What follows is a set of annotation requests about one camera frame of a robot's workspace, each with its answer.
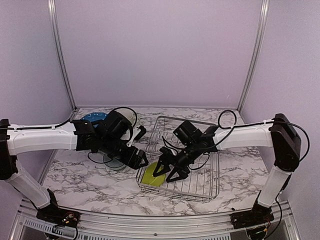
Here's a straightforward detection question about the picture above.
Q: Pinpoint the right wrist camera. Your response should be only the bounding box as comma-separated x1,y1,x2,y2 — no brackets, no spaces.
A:
159,146,175,157

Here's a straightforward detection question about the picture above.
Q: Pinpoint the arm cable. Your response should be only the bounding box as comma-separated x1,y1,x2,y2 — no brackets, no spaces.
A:
7,106,138,166
162,109,312,173

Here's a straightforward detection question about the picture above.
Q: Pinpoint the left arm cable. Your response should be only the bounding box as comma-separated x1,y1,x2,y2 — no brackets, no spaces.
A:
7,106,138,166

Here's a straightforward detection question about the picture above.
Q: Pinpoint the white striped bowl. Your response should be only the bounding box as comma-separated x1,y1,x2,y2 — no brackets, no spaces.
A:
103,154,126,171

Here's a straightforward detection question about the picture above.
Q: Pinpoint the blue dotted plate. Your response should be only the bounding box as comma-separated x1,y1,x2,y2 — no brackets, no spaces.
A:
81,112,108,127

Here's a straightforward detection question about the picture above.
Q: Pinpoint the aluminium frame post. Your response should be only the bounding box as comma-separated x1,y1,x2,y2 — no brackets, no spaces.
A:
237,0,270,113
47,0,77,111

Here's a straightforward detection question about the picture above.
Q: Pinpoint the right aluminium frame post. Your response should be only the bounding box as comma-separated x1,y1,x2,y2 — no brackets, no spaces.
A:
237,0,270,113

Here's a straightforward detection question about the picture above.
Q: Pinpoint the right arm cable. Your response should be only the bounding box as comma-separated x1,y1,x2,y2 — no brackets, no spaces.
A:
162,109,312,173

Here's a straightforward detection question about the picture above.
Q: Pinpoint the wire dish rack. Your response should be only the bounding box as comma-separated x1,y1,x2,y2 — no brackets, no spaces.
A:
136,116,220,202

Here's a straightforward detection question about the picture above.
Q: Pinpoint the left aluminium frame post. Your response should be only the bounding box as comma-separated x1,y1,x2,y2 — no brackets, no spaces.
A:
47,0,77,111

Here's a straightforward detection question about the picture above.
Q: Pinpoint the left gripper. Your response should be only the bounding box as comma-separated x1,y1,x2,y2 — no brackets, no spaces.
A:
99,135,150,170

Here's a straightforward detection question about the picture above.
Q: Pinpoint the lime green bowl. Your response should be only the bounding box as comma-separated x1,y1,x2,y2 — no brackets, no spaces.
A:
141,162,166,187

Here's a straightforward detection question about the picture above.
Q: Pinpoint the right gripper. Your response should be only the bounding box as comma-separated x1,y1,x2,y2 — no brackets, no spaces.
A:
153,141,200,182

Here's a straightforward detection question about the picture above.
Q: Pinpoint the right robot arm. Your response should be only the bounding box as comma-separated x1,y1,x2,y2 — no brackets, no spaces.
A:
152,113,302,228

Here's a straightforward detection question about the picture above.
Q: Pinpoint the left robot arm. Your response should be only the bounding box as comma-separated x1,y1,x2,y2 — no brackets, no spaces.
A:
0,108,148,223

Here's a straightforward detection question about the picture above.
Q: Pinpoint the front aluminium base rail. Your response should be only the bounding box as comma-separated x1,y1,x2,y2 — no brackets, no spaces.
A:
8,199,301,240

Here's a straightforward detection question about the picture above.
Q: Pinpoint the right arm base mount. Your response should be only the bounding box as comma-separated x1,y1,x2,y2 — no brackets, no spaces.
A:
230,207,275,229

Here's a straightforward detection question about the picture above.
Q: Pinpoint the pale green mug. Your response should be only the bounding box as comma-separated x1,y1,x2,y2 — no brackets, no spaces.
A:
117,108,136,126

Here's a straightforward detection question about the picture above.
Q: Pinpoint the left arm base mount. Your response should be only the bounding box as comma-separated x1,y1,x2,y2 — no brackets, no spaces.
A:
36,208,80,228

